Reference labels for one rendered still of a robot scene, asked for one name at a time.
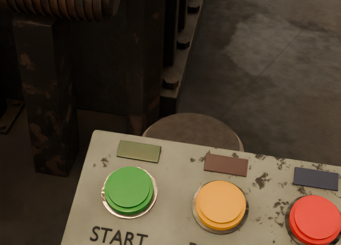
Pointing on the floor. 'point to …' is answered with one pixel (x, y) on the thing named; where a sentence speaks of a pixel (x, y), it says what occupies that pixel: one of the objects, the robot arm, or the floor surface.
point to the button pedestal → (188, 197)
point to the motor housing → (53, 65)
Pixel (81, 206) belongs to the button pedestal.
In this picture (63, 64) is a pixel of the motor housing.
